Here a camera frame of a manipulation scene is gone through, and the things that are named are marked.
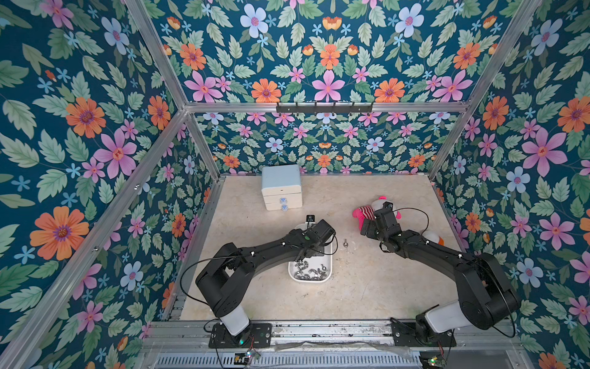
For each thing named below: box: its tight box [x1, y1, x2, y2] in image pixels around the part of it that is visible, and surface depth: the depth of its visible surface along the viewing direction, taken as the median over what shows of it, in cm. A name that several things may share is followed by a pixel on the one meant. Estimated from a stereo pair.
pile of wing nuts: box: [294, 259, 328, 281], surface depth 88 cm
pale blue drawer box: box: [261, 164, 303, 212], surface depth 101 cm
